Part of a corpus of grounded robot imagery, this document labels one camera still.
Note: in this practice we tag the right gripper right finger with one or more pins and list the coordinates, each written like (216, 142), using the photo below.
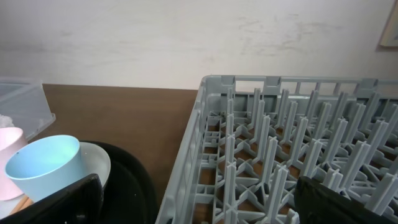
(317, 204)

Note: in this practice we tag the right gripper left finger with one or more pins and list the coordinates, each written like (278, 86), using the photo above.
(79, 202)

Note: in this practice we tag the blue cup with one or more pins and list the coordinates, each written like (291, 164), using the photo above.
(46, 166)

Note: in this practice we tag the white tissue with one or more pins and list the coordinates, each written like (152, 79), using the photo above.
(6, 121)

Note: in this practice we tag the wooden chopstick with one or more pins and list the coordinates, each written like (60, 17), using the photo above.
(23, 203)

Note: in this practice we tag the grey dishwasher rack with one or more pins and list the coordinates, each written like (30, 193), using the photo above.
(250, 138)

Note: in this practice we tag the clear plastic waste bin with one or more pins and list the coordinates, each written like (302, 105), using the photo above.
(24, 101)

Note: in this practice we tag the grey plate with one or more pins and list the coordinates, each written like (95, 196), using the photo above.
(97, 161)

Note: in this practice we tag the round black serving tray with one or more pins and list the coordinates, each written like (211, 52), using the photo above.
(129, 195)

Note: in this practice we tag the picture frame on wall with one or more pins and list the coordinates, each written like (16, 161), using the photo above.
(389, 34)

